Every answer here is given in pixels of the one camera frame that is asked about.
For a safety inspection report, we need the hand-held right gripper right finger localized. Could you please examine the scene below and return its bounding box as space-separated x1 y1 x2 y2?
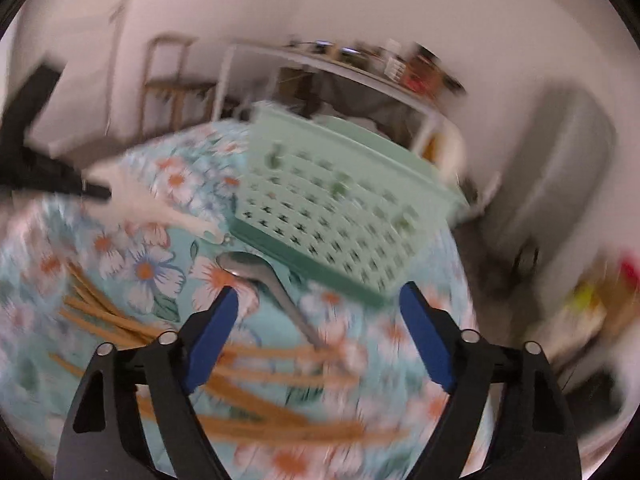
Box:
398 281 583 480

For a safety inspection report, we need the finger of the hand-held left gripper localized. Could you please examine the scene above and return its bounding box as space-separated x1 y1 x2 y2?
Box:
0 147 112 201

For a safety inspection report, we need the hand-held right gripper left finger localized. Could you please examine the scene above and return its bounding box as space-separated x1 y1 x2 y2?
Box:
54 286 241 480

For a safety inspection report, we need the pile of chopsticks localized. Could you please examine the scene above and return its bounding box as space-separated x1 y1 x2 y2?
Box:
47 260 416 446

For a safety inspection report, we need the metal spoon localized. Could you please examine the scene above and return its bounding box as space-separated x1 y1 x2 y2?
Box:
216 252 333 351

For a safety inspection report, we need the white ceramic spoon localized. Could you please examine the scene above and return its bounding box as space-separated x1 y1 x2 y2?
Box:
82 160 226 246

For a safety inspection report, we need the green perforated utensil basket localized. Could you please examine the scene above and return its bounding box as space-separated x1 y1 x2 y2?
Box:
230 101 471 308

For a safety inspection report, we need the floral tablecloth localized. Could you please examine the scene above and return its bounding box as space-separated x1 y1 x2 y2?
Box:
0 120 493 480

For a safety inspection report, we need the wooden chair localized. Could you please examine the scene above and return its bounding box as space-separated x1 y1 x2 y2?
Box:
137 34 218 136

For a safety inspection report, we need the white and yellow sack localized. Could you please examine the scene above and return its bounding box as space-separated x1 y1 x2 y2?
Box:
545 280 621 356

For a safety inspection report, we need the grey refrigerator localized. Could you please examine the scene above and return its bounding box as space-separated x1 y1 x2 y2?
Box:
492 85 618 281

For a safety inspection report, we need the white desk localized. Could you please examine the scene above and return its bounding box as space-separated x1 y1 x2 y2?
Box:
212 40 451 161

